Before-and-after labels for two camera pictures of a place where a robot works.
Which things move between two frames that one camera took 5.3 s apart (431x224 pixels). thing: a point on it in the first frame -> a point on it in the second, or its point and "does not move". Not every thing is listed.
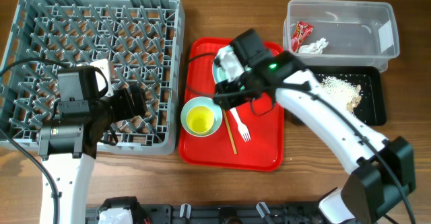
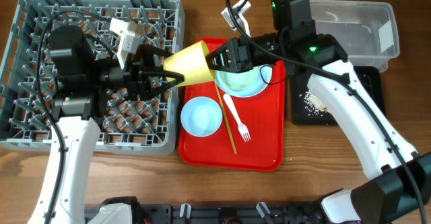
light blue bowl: [201, 101] does not move
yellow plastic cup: [200, 119] -> [192, 62]
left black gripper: [127, 111] -> [139, 82]
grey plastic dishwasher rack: [139, 31] does not move
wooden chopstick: [229, 132] does not move
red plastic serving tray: [251, 135] does not move
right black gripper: [223, 91] -> [238, 61]
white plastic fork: [242, 128] does not move
